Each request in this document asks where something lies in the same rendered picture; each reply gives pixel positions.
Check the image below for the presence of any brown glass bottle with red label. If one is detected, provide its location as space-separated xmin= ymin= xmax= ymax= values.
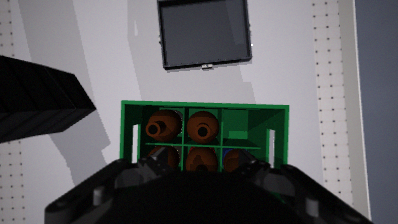
xmin=185 ymin=146 xmax=218 ymax=172

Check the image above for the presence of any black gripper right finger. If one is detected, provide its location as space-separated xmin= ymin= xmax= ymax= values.
xmin=224 ymin=150 xmax=373 ymax=224

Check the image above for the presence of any grey flat bar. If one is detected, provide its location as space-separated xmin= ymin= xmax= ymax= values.
xmin=157 ymin=20 xmax=252 ymax=104

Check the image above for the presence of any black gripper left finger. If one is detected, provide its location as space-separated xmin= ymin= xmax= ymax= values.
xmin=44 ymin=147 xmax=182 ymax=224

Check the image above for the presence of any dark green crate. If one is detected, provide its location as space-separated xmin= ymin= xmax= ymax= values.
xmin=120 ymin=100 xmax=289 ymax=172

